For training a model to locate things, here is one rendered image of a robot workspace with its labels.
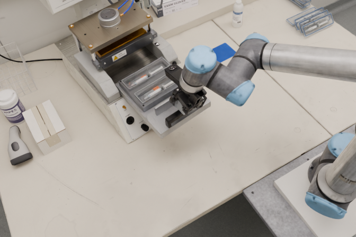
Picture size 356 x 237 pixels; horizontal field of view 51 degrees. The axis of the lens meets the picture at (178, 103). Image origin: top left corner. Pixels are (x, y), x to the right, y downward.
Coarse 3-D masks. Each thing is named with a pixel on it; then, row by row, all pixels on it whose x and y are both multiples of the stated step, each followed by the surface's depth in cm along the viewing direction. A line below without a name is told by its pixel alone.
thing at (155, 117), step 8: (120, 88) 137; (128, 96) 135; (136, 104) 132; (160, 104) 126; (168, 104) 128; (208, 104) 131; (144, 112) 129; (152, 112) 129; (160, 112) 128; (168, 112) 129; (192, 112) 128; (200, 112) 131; (144, 120) 131; (152, 120) 127; (160, 120) 127; (176, 120) 126; (184, 120) 127; (152, 128) 128; (160, 128) 125; (168, 128) 125; (176, 128) 127; (160, 136) 125
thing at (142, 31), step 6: (138, 30) 144; (144, 30) 144; (126, 36) 142; (132, 36) 142; (138, 36) 142; (114, 42) 140; (120, 42) 140; (126, 42) 140; (108, 48) 138; (114, 48) 138; (96, 54) 141; (102, 54) 136
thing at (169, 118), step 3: (201, 105) 128; (177, 111) 124; (186, 111) 125; (189, 111) 126; (171, 114) 123; (174, 114) 123; (177, 114) 123; (180, 114) 123; (168, 117) 122; (171, 117) 122; (174, 117) 122; (177, 117) 124; (165, 120) 123; (168, 120) 122; (171, 120) 122; (174, 120) 123; (165, 123) 124; (168, 123) 122; (171, 123) 123; (168, 126) 124; (171, 126) 125
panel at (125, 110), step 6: (120, 102) 140; (126, 102) 142; (120, 108) 141; (126, 108) 142; (132, 108) 144; (120, 114) 142; (126, 114) 143; (132, 114) 145; (138, 114) 146; (126, 120) 144; (138, 120) 147; (126, 126) 145; (132, 126) 146; (138, 126) 147; (132, 132) 147; (138, 132) 148; (144, 132) 150; (132, 138) 148
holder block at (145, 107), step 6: (144, 66) 140; (162, 72) 137; (150, 78) 136; (156, 78) 136; (120, 84) 136; (144, 84) 134; (126, 90) 134; (132, 90) 133; (138, 90) 133; (168, 90) 132; (132, 96) 131; (156, 96) 130; (162, 96) 131; (168, 96) 133; (138, 102) 129; (150, 102) 129; (156, 102) 130; (144, 108) 128
